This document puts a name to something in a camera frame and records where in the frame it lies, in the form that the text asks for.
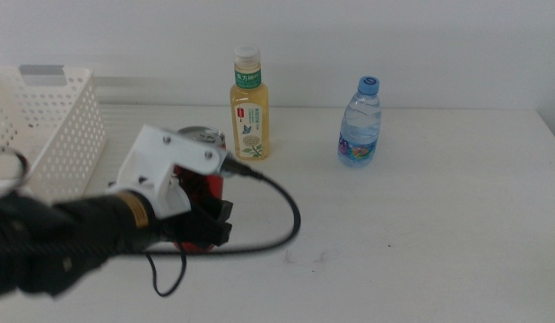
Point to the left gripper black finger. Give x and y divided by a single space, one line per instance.
223 211

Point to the red soda can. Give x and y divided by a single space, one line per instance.
205 188

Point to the yellow tea bottle green label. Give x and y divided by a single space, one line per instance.
250 125

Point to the clear water bottle blue cap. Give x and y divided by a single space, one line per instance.
360 130

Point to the white perforated plastic basket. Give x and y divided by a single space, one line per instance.
75 134

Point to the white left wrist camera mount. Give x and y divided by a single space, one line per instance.
169 157

